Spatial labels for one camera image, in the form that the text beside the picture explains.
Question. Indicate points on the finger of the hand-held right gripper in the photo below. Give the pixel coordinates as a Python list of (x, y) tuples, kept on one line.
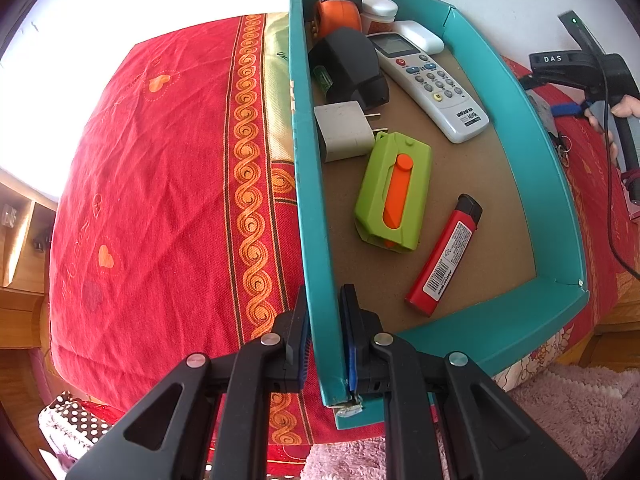
[(567, 110)]

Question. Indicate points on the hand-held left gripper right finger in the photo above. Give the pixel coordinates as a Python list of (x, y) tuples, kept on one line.
[(350, 340)]

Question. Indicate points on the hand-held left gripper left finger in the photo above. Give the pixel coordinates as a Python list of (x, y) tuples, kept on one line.
[(302, 360)]

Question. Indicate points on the grey cartoon card holder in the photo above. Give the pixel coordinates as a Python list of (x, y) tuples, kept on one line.
[(545, 115)]

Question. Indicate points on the teal cardboard box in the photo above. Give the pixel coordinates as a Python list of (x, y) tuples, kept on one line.
[(500, 170)]

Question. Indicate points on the red lighter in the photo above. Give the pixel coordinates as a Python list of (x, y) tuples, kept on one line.
[(445, 255)]

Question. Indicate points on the green utility knife orange slider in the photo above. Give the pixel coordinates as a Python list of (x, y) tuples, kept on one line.
[(370, 210)]

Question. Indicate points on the white remote control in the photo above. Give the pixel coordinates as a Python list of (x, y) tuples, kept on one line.
[(430, 85)]

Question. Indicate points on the white earbud case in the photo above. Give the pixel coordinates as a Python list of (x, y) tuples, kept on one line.
[(420, 32)]

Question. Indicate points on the white charger plug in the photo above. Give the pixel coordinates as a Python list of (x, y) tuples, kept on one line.
[(345, 132)]

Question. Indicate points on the white jar orange label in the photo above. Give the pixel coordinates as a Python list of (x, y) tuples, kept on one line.
[(377, 10)]

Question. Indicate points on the orange plastic case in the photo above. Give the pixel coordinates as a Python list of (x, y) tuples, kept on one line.
[(340, 17)]

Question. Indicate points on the person's right hand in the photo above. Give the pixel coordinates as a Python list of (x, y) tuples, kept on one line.
[(627, 107)]

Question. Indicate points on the pink fluffy rug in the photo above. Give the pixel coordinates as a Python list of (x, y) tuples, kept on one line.
[(550, 410)]

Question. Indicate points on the red printed blanket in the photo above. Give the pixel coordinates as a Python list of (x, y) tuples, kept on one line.
[(160, 185)]

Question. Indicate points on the polka-dot cloth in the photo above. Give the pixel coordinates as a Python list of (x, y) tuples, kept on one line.
[(75, 420)]

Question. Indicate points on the small dark object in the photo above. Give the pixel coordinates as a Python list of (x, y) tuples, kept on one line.
[(42, 241)]

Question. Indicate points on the wooden cabinet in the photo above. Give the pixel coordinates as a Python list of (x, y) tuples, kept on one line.
[(20, 310)]

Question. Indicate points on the small clear container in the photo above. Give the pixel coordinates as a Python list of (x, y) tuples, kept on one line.
[(7, 215)]

